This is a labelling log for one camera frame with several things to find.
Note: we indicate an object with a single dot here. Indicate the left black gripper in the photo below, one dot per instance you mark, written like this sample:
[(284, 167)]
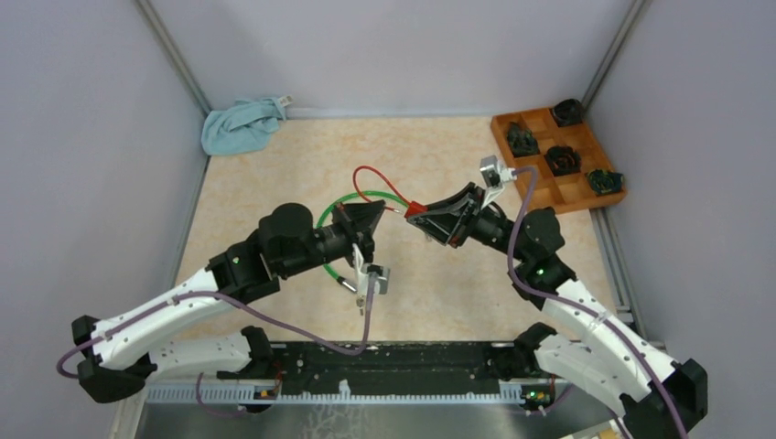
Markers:
[(367, 213)]

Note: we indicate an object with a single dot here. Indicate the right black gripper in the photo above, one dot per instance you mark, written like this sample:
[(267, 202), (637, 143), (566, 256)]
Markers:
[(450, 229)]

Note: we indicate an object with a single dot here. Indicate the green cable lock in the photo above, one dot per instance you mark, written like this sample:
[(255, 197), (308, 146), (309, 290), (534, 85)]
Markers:
[(328, 212)]

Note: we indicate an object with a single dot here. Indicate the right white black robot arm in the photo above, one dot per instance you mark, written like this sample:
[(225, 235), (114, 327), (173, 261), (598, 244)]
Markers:
[(655, 395)]

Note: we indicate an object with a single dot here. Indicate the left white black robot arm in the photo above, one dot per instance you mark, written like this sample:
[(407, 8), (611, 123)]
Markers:
[(122, 354)]

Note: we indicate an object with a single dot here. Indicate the dark green flower left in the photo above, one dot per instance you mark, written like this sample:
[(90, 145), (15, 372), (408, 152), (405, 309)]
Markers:
[(521, 141)]

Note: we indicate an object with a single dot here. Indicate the dark green flower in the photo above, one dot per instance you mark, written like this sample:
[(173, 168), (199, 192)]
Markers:
[(521, 141), (603, 182)]

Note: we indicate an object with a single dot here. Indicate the dark orange flower centre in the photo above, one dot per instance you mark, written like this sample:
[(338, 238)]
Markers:
[(563, 160)]

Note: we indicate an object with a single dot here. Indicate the orange wooden compartment tray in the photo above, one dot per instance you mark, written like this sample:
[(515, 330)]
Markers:
[(567, 193)]

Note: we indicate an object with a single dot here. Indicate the light blue cloth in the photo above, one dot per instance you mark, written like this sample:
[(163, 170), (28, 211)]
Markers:
[(245, 127)]

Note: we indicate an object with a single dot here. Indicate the dark green flower right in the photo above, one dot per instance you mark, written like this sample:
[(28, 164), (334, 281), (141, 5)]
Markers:
[(603, 182)]

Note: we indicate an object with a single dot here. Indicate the dark flower top corner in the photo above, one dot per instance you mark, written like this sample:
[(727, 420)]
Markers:
[(568, 112)]

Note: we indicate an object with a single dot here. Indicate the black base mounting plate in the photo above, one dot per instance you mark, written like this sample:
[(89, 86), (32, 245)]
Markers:
[(394, 368)]

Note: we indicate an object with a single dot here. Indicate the white plastic basket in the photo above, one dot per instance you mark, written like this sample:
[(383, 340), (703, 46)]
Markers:
[(600, 431)]

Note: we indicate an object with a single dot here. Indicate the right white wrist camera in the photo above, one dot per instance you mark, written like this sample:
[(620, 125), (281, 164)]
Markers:
[(496, 176)]

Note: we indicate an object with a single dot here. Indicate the aluminium frame rail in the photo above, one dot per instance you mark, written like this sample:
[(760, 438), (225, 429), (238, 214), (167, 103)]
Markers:
[(529, 394)]

